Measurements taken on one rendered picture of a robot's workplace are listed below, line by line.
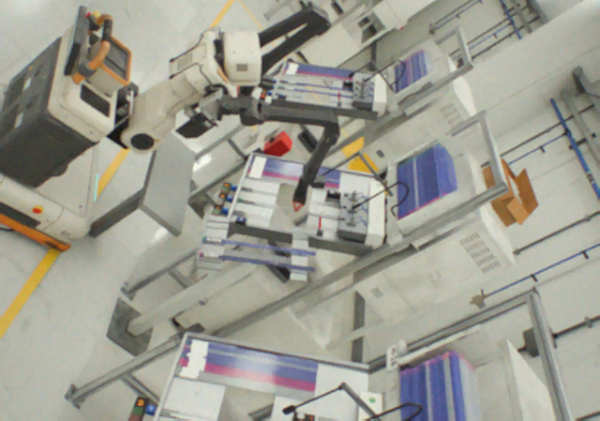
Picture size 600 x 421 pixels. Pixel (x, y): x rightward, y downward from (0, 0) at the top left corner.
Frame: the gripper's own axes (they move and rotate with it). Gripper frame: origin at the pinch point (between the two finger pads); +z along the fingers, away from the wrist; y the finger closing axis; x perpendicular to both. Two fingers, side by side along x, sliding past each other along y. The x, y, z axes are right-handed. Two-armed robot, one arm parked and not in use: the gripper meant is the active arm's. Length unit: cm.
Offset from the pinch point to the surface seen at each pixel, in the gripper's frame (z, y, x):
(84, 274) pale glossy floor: 46, -34, 93
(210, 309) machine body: 62, -21, 30
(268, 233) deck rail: 3.5, -21.1, 10.5
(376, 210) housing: -11.0, 1.0, -38.6
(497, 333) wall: 89, 52, -152
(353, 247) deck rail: -2.0, -21.5, -30.3
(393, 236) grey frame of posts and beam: -15, -24, -46
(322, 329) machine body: 66, -9, -32
